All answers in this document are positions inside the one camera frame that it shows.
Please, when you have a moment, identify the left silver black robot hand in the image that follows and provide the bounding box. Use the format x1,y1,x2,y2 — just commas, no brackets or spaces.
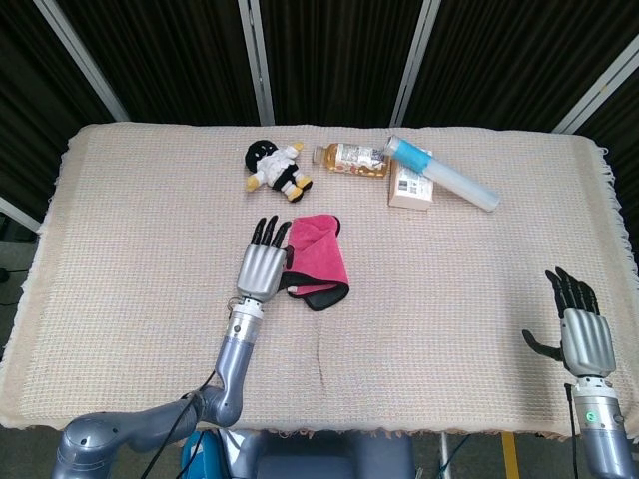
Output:
235,215,296,303

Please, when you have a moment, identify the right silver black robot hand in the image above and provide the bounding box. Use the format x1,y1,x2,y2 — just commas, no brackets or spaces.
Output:
522,266,617,376

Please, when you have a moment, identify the pink and black cloth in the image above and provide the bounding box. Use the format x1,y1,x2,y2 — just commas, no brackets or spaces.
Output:
282,214,351,312

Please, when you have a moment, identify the black white plush penguin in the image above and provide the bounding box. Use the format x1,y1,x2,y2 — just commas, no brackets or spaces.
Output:
244,140,315,204

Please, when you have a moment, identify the beige woven tablecloth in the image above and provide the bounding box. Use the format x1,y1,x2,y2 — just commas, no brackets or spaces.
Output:
0,122,639,440

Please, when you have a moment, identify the amber tea plastic bottle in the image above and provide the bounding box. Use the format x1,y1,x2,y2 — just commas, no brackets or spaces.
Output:
313,142,390,179

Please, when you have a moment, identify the beige cardboard carton box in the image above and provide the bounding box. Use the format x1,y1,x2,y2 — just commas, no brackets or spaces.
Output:
387,160,435,212

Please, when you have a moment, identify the grey metal table leg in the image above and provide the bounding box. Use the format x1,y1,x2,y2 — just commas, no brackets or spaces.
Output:
437,432,451,479

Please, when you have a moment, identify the bright blue plastic object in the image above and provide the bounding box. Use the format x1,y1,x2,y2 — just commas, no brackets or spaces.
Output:
180,429,222,479

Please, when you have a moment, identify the dark blue padded chair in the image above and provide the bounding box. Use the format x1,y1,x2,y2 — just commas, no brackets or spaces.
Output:
232,429,415,479

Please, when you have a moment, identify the clear tube with blue label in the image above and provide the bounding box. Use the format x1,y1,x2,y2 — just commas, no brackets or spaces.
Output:
382,135,501,213

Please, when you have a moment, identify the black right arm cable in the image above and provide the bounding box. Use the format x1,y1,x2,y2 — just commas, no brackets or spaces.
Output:
563,381,581,479

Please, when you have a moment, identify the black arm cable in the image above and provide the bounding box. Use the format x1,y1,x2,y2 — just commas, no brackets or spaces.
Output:
139,369,222,479
563,381,581,479

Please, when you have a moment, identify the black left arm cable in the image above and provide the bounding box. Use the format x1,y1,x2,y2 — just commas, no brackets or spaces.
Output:
139,369,222,479

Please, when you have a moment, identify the white partition frame post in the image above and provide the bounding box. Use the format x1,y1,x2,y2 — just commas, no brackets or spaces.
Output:
388,0,441,128
238,0,276,127
34,0,130,123
0,196,42,235
551,49,639,135

